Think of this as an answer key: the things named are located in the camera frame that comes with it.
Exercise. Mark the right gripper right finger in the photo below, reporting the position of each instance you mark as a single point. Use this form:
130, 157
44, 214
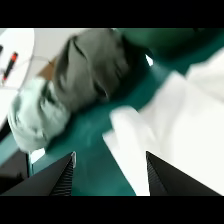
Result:
168, 180

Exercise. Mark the red and black pen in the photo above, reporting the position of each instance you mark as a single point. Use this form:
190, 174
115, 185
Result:
10, 66

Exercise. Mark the white garment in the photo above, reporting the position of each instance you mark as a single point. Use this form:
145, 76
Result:
180, 133

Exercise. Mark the grey garment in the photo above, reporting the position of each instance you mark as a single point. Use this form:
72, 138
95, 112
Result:
88, 70

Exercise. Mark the pale green garment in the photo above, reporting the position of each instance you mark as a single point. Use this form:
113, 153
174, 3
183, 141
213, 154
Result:
36, 116

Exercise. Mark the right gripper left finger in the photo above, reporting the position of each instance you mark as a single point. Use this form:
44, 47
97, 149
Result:
55, 178

